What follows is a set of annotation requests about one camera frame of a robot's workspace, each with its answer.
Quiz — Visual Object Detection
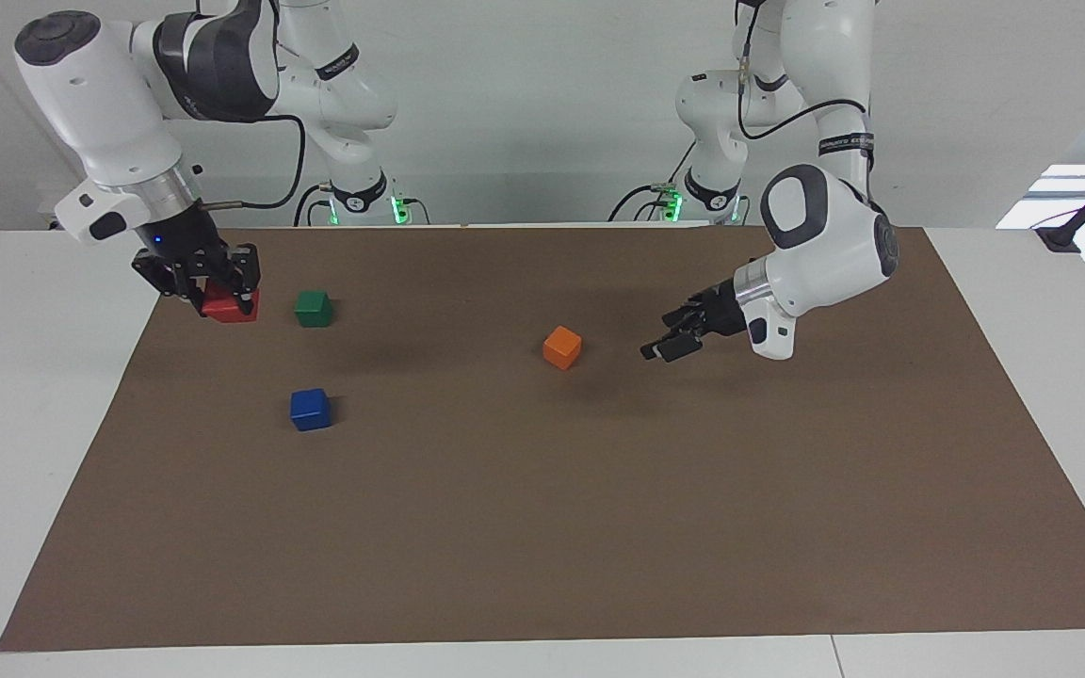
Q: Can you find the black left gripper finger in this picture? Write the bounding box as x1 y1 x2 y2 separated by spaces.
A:
640 331 704 364
662 294 709 330

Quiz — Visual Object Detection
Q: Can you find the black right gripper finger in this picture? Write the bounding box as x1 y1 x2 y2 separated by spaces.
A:
222 243 262 316
132 262 214 314

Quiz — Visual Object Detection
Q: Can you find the red cube block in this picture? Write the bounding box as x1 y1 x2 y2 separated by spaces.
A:
202 282 260 324

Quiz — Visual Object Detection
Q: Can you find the green cube block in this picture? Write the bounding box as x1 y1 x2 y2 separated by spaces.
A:
295 289 333 329

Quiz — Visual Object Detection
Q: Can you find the orange cube block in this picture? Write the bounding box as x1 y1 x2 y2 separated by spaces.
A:
542 325 583 371

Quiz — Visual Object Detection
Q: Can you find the blue cube block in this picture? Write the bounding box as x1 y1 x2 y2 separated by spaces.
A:
289 388 332 432

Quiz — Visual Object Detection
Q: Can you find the brown table mat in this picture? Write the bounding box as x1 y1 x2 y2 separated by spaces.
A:
0 224 1085 653

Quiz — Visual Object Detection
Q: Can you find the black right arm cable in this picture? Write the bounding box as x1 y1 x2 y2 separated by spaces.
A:
199 113 306 210

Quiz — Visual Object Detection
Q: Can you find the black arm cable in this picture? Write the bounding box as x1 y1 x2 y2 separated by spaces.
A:
736 52 875 142
199 113 306 210

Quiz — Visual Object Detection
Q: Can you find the black base cable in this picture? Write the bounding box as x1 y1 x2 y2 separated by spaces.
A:
608 141 699 224
293 182 336 227

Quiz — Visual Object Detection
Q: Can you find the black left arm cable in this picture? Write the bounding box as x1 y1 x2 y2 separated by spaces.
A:
736 52 875 142

